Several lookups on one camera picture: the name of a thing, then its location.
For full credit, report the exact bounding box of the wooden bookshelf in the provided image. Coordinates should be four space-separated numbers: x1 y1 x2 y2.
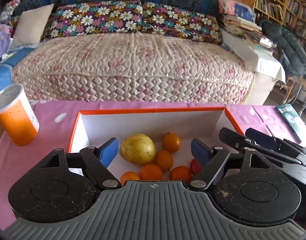
242 0 306 51

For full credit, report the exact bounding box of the purple patterned bag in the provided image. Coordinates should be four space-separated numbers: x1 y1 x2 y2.
0 19 14 58

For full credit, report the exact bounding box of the orange plastic cup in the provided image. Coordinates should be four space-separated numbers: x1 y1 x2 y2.
0 83 39 146

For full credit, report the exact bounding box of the reddish orange mandarin by box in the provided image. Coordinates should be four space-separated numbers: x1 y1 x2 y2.
139 164 163 181

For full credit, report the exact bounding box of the yellow pear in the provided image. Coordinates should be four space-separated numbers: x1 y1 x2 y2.
119 134 156 166

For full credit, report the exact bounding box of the left floral daisy pillow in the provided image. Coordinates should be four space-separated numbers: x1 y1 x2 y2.
44 1 143 38

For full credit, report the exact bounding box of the floral daisy pillow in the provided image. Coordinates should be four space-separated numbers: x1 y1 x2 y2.
44 1 143 38
141 2 223 44

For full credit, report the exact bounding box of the reddish mandarin at right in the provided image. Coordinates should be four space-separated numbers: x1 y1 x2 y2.
169 166 191 183

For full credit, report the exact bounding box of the pink flowered tablecloth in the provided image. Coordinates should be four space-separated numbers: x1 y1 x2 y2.
0 100 297 229

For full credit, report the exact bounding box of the red cherry tomato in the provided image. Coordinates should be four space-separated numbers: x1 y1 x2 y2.
190 159 202 176

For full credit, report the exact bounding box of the white cloth covered side table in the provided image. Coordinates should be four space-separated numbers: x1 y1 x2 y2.
221 29 286 105

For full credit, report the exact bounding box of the dark green puffer jacket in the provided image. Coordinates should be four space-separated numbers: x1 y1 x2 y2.
257 18 306 77

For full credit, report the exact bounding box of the beige small pillow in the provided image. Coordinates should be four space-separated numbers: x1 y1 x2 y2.
12 4 54 48

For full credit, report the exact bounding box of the stack of books and papers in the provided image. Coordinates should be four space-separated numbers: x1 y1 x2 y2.
218 0 276 55

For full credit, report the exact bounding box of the teal paperback book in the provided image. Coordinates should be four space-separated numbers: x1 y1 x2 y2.
275 104 306 142

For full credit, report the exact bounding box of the orange cardboard box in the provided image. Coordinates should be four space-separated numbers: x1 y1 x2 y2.
68 107 243 167

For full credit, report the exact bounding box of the right floral daisy pillow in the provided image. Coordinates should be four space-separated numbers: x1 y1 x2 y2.
141 2 223 44

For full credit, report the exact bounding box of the quilted pink floral mattress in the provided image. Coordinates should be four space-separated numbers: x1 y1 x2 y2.
12 32 255 104

